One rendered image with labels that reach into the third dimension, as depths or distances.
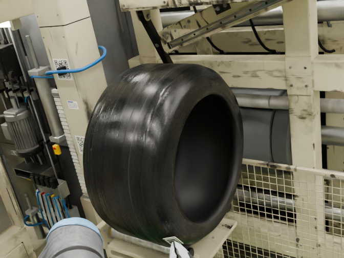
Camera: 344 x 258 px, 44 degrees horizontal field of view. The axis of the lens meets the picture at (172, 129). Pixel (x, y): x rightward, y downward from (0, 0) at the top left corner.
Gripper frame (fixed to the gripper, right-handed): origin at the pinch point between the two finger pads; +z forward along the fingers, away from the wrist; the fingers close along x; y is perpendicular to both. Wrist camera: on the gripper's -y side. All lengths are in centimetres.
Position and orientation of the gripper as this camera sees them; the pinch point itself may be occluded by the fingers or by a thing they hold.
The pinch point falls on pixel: (174, 245)
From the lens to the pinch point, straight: 126.8
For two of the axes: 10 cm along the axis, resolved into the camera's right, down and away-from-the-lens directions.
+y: 3.4, 3.7, 8.6
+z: -3.7, -7.9, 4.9
